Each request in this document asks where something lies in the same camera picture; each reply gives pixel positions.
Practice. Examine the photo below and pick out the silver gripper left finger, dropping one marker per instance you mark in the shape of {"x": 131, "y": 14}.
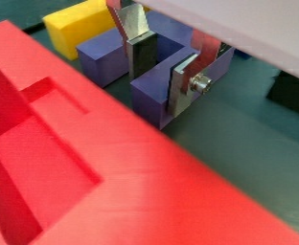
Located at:
{"x": 139, "y": 39}

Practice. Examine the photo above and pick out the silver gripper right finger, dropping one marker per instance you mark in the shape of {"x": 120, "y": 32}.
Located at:
{"x": 188, "y": 78}

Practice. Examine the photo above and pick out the purple U-shaped block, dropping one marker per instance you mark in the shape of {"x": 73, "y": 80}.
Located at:
{"x": 104, "y": 64}

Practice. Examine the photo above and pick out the black angle fixture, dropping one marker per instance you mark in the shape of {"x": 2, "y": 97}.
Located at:
{"x": 285, "y": 91}

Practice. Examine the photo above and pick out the red board with slots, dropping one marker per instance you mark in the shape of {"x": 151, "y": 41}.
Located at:
{"x": 92, "y": 177}

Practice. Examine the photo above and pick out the yellow long block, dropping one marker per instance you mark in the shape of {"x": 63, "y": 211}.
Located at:
{"x": 76, "y": 24}

